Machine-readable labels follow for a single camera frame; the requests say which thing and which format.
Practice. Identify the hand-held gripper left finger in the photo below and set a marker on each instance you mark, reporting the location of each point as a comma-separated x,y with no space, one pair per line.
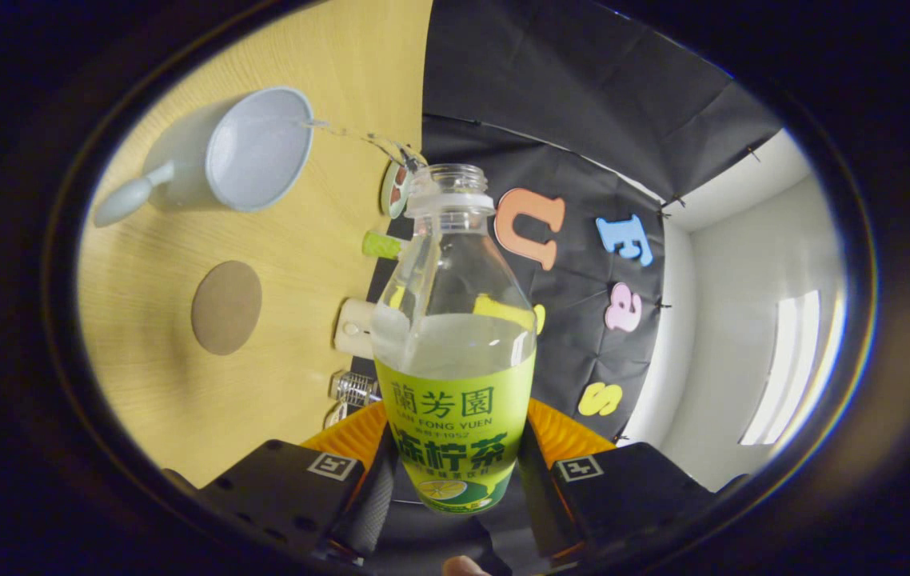
375,500

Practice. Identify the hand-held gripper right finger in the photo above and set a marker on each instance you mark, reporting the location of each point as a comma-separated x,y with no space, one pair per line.
623,488

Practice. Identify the green label juice bottle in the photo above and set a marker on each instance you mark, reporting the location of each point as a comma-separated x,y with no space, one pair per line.
455,416

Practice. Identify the round brown coaster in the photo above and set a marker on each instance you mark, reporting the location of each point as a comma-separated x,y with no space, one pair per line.
226,308

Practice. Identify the white cup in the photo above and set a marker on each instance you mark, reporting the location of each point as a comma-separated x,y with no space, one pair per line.
255,152

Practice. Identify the small white-capped green bottle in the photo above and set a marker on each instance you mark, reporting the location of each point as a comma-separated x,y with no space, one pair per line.
379,245

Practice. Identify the metal mesh holder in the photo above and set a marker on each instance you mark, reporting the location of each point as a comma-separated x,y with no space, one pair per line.
355,389

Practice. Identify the white toaster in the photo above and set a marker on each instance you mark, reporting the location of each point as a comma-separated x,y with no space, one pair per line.
353,328

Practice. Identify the ceiling light panel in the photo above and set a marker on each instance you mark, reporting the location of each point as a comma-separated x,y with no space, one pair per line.
791,368

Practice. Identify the wooden table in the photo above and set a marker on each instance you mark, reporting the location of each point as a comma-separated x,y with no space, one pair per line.
295,264

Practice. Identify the pale green plate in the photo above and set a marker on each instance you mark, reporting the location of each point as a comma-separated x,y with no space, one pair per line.
388,200

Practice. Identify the black backdrop cloth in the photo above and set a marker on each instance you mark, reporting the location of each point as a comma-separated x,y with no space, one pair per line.
567,80

